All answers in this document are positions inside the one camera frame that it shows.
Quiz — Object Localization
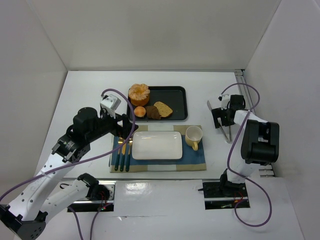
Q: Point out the tan bread slice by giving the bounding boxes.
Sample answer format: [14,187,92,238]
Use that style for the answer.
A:
[154,101,173,118]

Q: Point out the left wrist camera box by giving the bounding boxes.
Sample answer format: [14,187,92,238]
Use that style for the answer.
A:
[100,94,121,111]

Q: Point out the gold knife green handle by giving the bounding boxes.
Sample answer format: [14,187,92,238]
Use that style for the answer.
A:
[120,143,127,172]

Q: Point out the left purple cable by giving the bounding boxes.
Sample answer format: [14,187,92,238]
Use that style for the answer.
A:
[0,87,137,240]

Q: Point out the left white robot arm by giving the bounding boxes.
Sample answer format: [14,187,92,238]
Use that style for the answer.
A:
[0,107,138,240]

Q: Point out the purple cable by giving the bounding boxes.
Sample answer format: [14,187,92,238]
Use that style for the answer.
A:
[0,87,137,240]
[217,82,273,227]

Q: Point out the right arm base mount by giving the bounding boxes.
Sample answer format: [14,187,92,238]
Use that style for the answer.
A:
[198,170,251,210]

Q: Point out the peeled orange mandarin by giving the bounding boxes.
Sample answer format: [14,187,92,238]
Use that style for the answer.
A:
[128,83,150,107]

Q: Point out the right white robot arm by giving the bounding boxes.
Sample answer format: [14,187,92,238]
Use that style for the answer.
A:
[207,94,280,192]

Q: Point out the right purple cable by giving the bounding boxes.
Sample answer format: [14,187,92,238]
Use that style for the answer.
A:
[217,82,273,227]

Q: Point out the metal serving tongs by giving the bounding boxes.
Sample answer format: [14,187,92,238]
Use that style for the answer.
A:
[207,100,233,144]

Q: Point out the aluminium frame rail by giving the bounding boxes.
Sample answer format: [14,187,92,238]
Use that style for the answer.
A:
[234,69,275,178]

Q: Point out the yellow mug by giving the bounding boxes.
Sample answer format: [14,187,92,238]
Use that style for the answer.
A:
[185,125,203,151]

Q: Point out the black rectangular tray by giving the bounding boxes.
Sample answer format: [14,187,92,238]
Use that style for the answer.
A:
[126,85,188,122]

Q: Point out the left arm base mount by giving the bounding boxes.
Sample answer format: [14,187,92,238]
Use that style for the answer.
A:
[69,173,115,213]

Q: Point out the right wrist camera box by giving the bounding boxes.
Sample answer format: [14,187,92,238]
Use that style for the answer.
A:
[218,94,231,110]

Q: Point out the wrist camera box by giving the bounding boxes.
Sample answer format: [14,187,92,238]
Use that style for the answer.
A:
[218,94,231,110]
[100,94,121,111]

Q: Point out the brown chocolate croissant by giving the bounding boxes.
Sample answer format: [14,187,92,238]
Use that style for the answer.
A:
[145,106,161,120]

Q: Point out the small round bun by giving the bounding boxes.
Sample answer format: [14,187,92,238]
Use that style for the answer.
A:
[134,106,146,118]

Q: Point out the white rectangular plate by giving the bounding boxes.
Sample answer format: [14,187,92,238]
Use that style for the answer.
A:
[131,131,183,160]

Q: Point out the gold spoon green handle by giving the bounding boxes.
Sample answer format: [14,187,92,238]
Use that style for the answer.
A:
[125,137,133,172]

